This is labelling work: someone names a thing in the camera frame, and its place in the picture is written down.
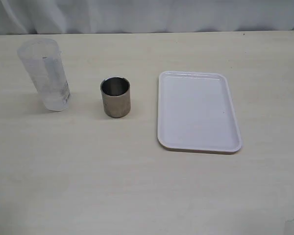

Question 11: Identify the stainless steel cup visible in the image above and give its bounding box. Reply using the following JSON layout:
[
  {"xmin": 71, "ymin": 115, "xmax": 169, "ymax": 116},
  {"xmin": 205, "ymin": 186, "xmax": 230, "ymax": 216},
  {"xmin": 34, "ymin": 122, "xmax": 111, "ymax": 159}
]
[{"xmin": 100, "ymin": 76, "xmax": 131, "ymax": 118}]

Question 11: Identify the clear plastic measuring cup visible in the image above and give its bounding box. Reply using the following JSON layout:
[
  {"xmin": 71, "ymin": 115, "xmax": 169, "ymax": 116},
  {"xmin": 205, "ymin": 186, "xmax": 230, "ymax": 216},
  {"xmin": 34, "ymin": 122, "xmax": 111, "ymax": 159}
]
[{"xmin": 17, "ymin": 38, "xmax": 71, "ymax": 112}]

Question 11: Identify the white rectangular plastic tray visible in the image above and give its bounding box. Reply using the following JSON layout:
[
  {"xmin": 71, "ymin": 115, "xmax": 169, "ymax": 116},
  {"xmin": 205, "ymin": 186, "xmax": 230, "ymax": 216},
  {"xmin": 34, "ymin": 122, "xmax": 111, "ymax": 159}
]
[{"xmin": 157, "ymin": 70, "xmax": 242, "ymax": 154}]

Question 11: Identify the white backdrop curtain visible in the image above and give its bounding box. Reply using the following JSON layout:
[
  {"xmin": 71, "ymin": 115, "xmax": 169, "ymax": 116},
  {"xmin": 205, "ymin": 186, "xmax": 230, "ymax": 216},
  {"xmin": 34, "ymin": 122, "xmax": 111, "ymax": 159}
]
[{"xmin": 0, "ymin": 0, "xmax": 294, "ymax": 34}]

